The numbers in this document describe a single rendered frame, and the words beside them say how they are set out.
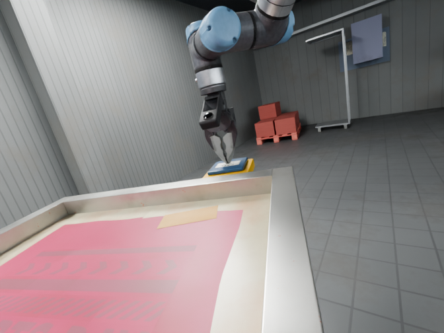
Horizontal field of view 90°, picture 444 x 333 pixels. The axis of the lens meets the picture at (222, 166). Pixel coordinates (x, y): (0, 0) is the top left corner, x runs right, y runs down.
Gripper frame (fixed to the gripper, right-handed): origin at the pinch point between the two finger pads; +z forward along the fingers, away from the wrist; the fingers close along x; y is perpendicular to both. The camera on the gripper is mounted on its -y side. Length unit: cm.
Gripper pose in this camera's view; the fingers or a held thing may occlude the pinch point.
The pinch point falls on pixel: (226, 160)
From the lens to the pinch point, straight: 63.9
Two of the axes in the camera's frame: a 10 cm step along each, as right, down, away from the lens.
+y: 2.3, -3.1, 9.2
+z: 2.2, 9.4, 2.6
